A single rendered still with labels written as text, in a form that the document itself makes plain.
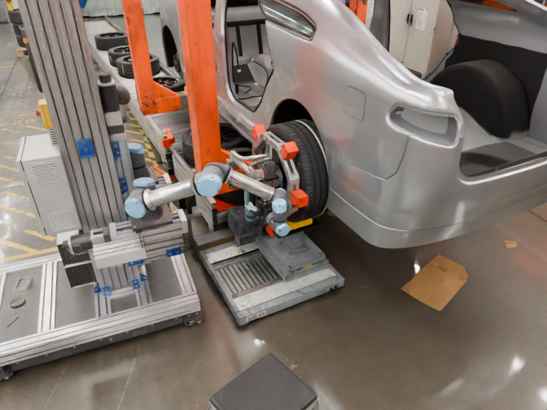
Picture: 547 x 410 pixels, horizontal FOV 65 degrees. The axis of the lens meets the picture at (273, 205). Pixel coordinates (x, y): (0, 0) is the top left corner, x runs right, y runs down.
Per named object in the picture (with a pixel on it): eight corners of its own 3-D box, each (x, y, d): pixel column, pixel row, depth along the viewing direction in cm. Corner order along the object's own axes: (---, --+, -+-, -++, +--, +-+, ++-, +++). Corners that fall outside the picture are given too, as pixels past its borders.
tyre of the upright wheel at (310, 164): (318, 102, 263) (278, 137, 324) (285, 109, 254) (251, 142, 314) (352, 205, 259) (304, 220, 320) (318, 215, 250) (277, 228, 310)
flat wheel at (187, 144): (170, 157, 436) (167, 136, 423) (217, 137, 479) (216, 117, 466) (216, 177, 400) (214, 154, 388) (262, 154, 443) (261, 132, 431)
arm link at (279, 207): (273, 194, 230) (273, 211, 236) (271, 205, 221) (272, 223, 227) (287, 194, 230) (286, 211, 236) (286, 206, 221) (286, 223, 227)
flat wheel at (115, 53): (109, 69, 721) (107, 54, 709) (110, 59, 774) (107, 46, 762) (150, 66, 738) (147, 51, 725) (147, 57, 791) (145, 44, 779)
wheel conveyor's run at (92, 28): (185, 103, 655) (181, 78, 634) (127, 112, 621) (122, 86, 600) (107, 29, 1166) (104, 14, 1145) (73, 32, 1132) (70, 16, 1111)
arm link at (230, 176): (202, 168, 236) (282, 203, 246) (199, 178, 227) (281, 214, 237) (210, 151, 230) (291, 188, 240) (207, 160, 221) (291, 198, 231)
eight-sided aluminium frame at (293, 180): (298, 230, 276) (300, 154, 247) (289, 233, 273) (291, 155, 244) (260, 192, 316) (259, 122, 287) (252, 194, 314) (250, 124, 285)
